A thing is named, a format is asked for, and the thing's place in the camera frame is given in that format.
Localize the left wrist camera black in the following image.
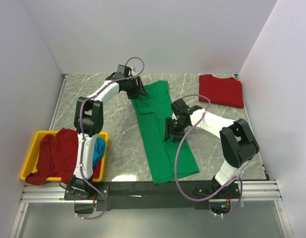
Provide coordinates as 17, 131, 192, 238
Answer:
115, 64, 132, 79

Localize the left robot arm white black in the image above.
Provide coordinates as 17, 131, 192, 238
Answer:
69, 74, 147, 199

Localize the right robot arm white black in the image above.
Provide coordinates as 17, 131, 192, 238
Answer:
164, 109, 259, 198

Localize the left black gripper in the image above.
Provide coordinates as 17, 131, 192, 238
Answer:
125, 76, 148, 100

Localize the folded red t shirt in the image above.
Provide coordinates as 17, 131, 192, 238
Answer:
199, 74, 244, 108

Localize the yellow plastic bin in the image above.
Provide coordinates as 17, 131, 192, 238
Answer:
20, 130, 109, 182

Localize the crumpled red t shirt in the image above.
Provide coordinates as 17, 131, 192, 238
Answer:
26, 127, 105, 186

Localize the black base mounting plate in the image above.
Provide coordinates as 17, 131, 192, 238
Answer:
64, 181, 240, 214

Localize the blue t shirt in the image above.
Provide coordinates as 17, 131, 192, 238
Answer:
93, 137, 106, 170

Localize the green t shirt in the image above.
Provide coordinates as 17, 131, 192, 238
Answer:
130, 80, 200, 185

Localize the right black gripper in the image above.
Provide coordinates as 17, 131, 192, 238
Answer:
164, 117, 189, 143

